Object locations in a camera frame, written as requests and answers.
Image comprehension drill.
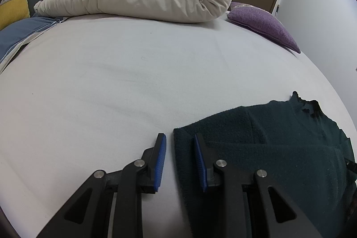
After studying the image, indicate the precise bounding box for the purple pillow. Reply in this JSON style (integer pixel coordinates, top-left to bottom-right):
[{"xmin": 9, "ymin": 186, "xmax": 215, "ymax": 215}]
[{"xmin": 226, "ymin": 2, "xmax": 301, "ymax": 54}]

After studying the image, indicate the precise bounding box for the blue pillow with white trim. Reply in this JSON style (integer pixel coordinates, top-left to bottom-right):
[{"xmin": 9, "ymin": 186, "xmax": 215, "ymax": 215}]
[{"xmin": 0, "ymin": 16, "xmax": 67, "ymax": 66}]

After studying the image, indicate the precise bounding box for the yellow pillow with patterned band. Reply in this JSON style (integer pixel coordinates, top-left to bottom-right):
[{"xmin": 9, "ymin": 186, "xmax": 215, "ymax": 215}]
[{"xmin": 0, "ymin": 0, "xmax": 31, "ymax": 31}]

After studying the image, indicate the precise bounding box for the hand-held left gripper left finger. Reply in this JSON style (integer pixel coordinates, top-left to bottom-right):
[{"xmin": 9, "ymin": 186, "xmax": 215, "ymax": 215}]
[{"xmin": 36, "ymin": 133, "xmax": 167, "ymax": 238}]

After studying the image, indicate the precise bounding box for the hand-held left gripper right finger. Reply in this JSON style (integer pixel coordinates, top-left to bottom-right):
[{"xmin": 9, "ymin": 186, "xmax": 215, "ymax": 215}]
[{"xmin": 193, "ymin": 133, "xmax": 324, "ymax": 238}]

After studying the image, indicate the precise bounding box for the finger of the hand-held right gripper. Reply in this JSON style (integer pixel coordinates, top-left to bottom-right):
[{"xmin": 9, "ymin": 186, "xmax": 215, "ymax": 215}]
[{"xmin": 345, "ymin": 157, "xmax": 357, "ymax": 180}]

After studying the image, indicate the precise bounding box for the dark green sweater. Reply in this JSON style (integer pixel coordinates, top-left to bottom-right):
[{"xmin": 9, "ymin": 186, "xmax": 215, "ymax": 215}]
[{"xmin": 173, "ymin": 91, "xmax": 357, "ymax": 238}]

